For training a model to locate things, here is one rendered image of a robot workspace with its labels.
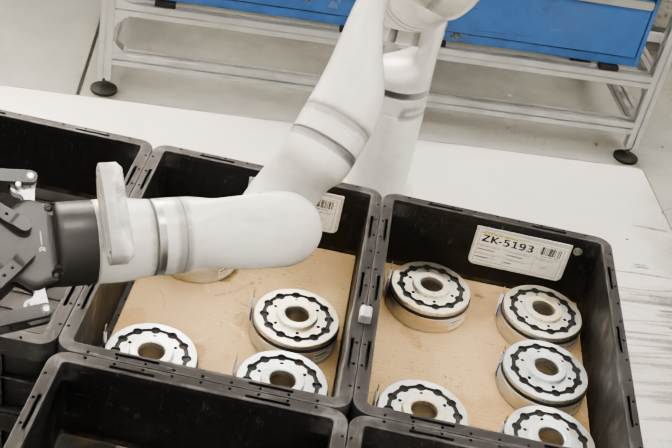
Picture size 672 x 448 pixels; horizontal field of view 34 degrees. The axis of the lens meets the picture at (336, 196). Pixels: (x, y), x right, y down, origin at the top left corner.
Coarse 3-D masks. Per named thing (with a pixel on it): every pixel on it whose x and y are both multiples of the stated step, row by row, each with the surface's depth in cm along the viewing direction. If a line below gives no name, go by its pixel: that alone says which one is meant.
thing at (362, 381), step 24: (384, 216) 135; (480, 216) 139; (384, 240) 131; (576, 240) 139; (600, 240) 139; (384, 264) 127; (624, 336) 124; (360, 360) 113; (624, 360) 120; (360, 384) 110; (624, 384) 117; (360, 408) 107; (384, 408) 108; (624, 408) 114; (456, 432) 107; (480, 432) 107
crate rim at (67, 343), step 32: (160, 160) 137; (224, 160) 139; (352, 192) 139; (96, 288) 115; (352, 320) 118; (96, 352) 107; (352, 352) 114; (224, 384) 107; (256, 384) 108; (352, 384) 110
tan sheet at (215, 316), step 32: (320, 256) 143; (352, 256) 144; (160, 288) 132; (192, 288) 133; (224, 288) 134; (256, 288) 135; (288, 288) 136; (320, 288) 137; (128, 320) 126; (160, 320) 127; (192, 320) 128; (224, 320) 129; (224, 352) 125; (256, 352) 126
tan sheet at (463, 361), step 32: (384, 288) 139; (480, 288) 143; (384, 320) 134; (480, 320) 137; (384, 352) 129; (416, 352) 130; (448, 352) 131; (480, 352) 132; (576, 352) 136; (384, 384) 125; (448, 384) 127; (480, 384) 128; (480, 416) 123; (576, 416) 126
